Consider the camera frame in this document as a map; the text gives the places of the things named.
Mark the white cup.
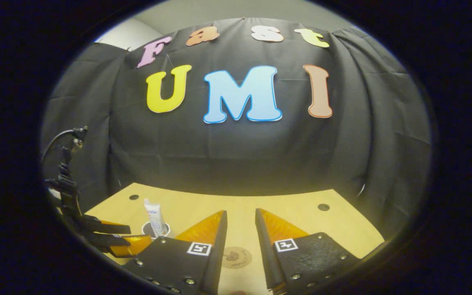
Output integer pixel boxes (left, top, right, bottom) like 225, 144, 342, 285
142, 221, 171, 239

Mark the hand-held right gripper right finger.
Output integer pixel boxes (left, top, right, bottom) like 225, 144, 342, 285
255, 208, 359, 293

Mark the black backdrop cloth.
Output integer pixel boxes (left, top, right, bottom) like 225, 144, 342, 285
41, 17, 432, 246

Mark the black cable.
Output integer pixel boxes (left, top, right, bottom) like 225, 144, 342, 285
41, 128, 77, 164

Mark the white toothpaste tube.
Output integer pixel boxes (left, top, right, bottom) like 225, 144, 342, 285
144, 198, 168, 237

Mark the round wooden coaster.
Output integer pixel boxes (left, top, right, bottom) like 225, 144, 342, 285
222, 246, 253, 270

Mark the light wooden desktop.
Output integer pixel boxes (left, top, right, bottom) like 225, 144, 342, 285
84, 182, 385, 295

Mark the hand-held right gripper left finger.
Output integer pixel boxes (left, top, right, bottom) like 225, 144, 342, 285
122, 210, 228, 295

